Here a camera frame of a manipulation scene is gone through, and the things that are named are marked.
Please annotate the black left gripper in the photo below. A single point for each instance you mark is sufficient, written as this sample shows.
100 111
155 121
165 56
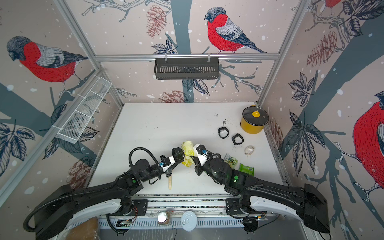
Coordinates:
168 173

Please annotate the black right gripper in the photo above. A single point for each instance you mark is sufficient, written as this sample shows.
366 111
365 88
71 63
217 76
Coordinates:
197 162

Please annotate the yellow green frog towel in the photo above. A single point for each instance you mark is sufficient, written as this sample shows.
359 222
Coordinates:
188 150

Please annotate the black digital watch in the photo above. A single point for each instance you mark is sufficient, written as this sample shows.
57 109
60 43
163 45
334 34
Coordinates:
223 132
237 139
178 154

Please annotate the cream strap analog watch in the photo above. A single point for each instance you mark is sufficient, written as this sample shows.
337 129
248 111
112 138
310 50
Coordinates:
249 150

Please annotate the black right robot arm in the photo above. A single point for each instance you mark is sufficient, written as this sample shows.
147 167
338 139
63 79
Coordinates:
253 196

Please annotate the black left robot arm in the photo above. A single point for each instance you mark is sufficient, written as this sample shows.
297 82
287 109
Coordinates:
53 215

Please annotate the green snack packet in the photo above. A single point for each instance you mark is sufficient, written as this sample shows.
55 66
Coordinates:
230 160

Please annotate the glass spice jar silver lid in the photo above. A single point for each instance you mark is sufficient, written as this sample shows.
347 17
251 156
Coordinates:
164 218

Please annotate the small green sachet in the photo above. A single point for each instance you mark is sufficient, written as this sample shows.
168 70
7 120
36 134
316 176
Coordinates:
246 169

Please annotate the yellow pot with glass lid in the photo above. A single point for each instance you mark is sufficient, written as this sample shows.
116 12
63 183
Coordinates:
254 119

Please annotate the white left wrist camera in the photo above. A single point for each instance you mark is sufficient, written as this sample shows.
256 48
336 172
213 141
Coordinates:
166 162

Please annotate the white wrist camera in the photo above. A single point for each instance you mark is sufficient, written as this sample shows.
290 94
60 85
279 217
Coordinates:
201 153
166 162

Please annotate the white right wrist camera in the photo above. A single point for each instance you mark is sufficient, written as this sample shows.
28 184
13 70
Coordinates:
201 153

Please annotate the white mesh wall shelf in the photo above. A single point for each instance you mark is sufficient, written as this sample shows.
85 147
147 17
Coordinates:
76 127

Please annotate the black hanging wire basket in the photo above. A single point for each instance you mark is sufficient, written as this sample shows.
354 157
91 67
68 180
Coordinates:
187 69

